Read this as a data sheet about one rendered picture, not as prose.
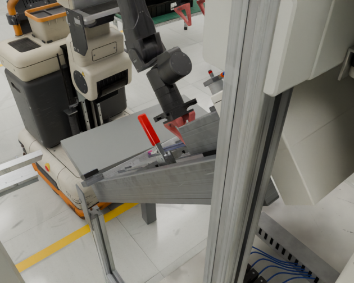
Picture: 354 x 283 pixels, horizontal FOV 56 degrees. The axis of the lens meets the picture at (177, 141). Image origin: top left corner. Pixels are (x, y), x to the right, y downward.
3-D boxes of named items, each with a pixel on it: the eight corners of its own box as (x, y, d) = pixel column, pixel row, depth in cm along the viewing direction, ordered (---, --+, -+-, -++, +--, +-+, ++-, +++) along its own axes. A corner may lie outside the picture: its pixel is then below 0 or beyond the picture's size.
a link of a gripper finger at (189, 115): (207, 137, 82) (191, 102, 81) (185, 149, 78) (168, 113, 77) (193, 141, 87) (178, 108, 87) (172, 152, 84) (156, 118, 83)
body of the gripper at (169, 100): (199, 104, 82) (186, 76, 81) (166, 119, 77) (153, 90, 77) (186, 110, 88) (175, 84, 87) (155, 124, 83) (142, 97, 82)
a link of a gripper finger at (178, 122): (210, 135, 82) (194, 101, 81) (187, 147, 79) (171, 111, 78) (196, 139, 88) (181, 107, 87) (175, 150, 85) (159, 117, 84)
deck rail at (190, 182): (99, 202, 97) (89, 183, 97) (105, 199, 98) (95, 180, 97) (268, 206, 34) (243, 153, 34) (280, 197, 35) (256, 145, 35)
